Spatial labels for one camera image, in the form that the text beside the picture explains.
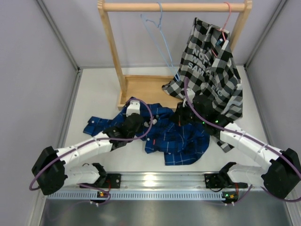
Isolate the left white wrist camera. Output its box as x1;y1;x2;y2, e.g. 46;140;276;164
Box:
126;100;140;117

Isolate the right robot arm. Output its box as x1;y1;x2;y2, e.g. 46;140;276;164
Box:
172;89;301;199

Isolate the black mounting plate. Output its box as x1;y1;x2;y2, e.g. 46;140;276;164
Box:
204;173;224;190
102;173;121;189

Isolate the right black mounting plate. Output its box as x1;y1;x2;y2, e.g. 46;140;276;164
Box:
204;173;224;190

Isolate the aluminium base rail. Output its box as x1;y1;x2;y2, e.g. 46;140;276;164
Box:
61;171;266;191

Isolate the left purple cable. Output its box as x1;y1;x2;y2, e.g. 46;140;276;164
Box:
29;98;155;191

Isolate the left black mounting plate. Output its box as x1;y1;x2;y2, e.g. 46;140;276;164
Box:
102;173;121;189

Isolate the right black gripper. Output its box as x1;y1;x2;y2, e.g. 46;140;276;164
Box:
169;101;206;127

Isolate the blue plaid shirt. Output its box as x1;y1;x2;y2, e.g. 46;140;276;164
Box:
82;96;210;166

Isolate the black white checkered shirt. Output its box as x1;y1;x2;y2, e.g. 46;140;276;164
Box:
161;17;244;153

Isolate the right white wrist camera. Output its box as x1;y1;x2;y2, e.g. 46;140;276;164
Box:
182;89;195;107

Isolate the perforated cable duct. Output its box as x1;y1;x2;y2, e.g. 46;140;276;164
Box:
48;189;236;201

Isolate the left aluminium frame post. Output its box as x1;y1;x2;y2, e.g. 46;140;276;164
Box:
34;0;80;72

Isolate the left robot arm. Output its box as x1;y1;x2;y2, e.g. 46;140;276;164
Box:
32;113;143;195

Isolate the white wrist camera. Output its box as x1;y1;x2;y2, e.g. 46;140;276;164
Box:
126;100;140;117
182;89;195;107

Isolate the right aluminium frame post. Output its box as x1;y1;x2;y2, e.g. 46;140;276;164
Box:
243;0;288;69

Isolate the aluminium frame post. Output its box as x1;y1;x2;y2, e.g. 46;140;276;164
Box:
34;0;80;72
243;0;288;69

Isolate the pink wire hanger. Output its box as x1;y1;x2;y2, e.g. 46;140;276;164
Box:
216;2;232;45

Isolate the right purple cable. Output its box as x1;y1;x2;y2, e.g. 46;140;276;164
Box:
184;76;301;203

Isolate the wooden clothes rack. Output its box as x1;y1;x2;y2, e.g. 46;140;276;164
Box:
97;0;253;109

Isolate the purple cable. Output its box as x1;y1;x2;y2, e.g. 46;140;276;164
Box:
29;98;155;191
184;76;301;203

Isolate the light blue wire hanger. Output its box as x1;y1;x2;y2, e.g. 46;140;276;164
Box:
140;1;181;82

